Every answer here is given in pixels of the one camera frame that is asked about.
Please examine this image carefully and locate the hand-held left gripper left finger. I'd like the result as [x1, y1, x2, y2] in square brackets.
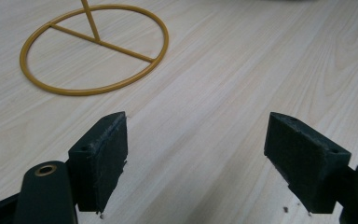
[66, 111, 129, 215]

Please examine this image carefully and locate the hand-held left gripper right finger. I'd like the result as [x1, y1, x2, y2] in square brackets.
[263, 111, 352, 215]

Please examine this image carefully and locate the gold metal ring stand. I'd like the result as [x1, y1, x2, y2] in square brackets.
[19, 0, 170, 97]

